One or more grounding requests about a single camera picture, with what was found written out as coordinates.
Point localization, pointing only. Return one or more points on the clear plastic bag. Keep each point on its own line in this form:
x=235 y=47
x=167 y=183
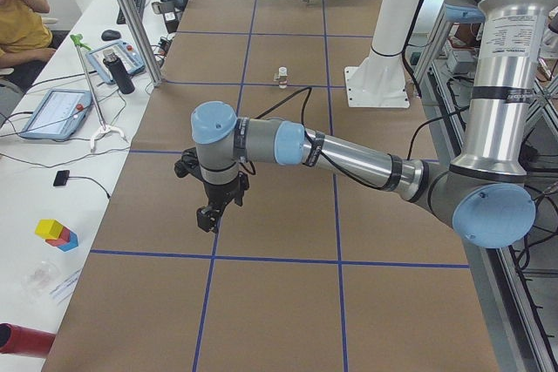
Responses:
x=39 y=278

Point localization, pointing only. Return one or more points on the black water bottle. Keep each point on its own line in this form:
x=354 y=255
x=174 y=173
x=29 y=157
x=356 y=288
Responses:
x=118 y=71

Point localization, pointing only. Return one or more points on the black computer mouse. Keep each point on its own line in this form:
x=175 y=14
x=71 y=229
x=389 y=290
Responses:
x=110 y=35

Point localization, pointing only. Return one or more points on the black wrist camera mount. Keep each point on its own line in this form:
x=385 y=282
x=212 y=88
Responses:
x=188 y=164

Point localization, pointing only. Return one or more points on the aluminium frame rack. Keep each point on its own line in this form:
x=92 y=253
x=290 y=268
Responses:
x=517 y=285

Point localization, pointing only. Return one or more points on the white grabber stick tool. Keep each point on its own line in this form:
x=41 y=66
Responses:
x=104 y=128

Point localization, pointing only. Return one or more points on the blue tape line crosswise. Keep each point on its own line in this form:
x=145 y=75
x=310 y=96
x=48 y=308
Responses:
x=359 y=263

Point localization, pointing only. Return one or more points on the stacked coloured toy blocks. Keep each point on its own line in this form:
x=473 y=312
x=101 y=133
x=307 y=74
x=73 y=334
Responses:
x=56 y=235

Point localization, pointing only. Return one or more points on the red cylinder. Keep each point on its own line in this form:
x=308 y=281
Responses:
x=18 y=340

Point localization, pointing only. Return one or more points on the white camera pole base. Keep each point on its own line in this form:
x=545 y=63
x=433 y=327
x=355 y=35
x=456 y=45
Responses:
x=379 y=81

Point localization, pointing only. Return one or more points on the near teach pendant tablet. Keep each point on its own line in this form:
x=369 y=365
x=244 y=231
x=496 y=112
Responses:
x=59 y=114

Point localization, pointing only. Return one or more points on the small black box device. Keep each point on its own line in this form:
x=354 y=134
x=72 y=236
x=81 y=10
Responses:
x=61 y=178

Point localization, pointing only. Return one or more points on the aluminium frame post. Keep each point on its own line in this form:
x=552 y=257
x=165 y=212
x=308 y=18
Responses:
x=140 y=37

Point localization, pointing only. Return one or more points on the person in yellow shirt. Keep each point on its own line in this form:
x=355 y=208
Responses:
x=27 y=45

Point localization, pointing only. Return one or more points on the brown paper table cover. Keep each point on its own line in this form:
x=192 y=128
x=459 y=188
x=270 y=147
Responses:
x=164 y=314

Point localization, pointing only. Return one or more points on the blue tape line lengthwise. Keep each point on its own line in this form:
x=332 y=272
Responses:
x=340 y=266

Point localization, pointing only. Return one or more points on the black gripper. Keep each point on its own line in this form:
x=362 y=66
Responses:
x=216 y=192

